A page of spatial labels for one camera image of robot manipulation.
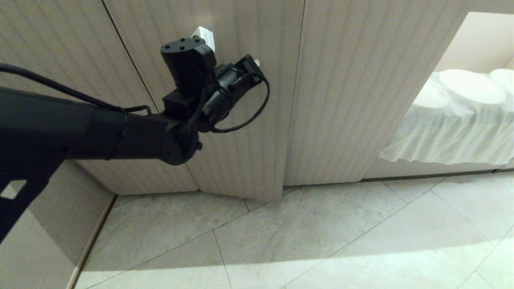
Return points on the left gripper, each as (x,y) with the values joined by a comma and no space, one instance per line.
(231,82)

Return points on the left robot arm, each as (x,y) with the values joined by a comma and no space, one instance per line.
(60,124)

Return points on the beige ribbed cabinet door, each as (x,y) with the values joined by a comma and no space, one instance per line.
(353,92)
(257,160)
(60,44)

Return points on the beige cabinet side panel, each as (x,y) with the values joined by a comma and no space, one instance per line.
(48,224)

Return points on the beige bed base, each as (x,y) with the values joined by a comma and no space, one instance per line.
(421,171)

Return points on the white bed with pillows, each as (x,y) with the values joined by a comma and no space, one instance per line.
(453,132)

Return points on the white pillow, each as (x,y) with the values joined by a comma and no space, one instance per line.
(472,86)
(505,78)

